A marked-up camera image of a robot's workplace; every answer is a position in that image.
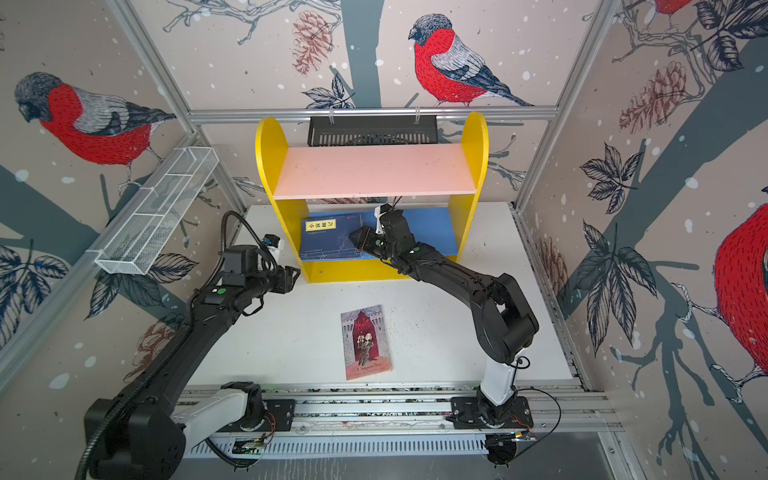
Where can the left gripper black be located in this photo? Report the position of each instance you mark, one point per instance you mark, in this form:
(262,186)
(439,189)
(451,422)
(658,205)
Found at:
(286,278)

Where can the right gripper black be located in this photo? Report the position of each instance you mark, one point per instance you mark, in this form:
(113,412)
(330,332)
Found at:
(368,239)

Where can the blue book yellow label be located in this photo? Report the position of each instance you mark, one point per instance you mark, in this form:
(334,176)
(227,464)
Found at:
(328,237)

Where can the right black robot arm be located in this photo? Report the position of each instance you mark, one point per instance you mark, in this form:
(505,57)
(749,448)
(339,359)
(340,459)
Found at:
(504,322)

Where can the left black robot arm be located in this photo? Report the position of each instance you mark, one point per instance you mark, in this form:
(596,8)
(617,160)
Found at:
(139,434)

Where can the yellow pink blue bookshelf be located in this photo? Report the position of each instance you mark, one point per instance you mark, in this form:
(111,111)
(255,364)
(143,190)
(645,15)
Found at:
(292,176)

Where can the red Hamlet book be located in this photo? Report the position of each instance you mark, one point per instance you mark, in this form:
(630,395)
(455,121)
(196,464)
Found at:
(365,342)

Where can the black plastic tray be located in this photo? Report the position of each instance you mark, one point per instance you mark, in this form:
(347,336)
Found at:
(372,131)

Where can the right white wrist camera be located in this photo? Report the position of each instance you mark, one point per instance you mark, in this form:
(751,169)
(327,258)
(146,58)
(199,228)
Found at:
(378,213)

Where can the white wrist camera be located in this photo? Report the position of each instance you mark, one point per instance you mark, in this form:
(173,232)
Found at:
(272,242)
(378,213)

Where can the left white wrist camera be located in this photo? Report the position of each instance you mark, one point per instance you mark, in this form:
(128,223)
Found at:
(272,242)

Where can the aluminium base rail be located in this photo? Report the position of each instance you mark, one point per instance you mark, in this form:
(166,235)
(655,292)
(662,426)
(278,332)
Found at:
(423,408)

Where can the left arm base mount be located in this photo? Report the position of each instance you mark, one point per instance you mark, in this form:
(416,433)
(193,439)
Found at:
(260,414)

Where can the white wire mesh basket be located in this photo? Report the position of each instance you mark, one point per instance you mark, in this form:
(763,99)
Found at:
(141,238)

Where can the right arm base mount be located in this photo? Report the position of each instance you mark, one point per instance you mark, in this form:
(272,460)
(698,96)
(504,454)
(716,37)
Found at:
(478,413)

